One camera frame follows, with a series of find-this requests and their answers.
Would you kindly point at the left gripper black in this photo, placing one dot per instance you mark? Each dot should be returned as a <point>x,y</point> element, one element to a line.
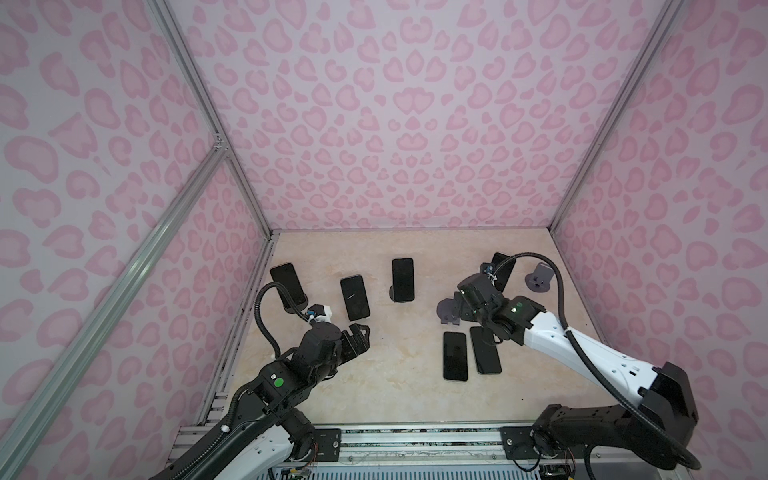
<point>363,342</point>

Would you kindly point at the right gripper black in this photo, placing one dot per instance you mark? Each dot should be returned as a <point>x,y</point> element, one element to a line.
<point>465,306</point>

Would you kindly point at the grey phone stand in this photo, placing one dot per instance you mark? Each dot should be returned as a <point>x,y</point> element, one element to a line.
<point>540,279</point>

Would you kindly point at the black phone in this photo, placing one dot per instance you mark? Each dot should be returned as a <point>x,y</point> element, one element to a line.
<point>287,276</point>
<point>502,269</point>
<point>455,364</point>
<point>355,297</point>
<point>403,279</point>

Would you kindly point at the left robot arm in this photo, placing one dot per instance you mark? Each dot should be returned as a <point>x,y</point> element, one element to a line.
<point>263,426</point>

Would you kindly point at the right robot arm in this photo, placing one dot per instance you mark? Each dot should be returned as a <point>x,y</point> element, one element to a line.
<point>654,414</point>

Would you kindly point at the centre right grey stand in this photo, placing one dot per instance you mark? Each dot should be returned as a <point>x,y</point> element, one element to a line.
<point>445,313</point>

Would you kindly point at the far left grey stand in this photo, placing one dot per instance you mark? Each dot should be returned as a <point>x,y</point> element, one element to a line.
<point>293,306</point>

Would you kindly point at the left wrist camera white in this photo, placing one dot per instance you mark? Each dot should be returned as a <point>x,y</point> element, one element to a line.
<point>319,313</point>

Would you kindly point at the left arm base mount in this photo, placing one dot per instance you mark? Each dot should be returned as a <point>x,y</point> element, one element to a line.
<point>319,445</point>

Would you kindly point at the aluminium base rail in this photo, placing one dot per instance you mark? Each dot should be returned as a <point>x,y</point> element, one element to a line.
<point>445,451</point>

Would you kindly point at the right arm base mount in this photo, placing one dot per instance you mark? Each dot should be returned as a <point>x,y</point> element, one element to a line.
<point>518,445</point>

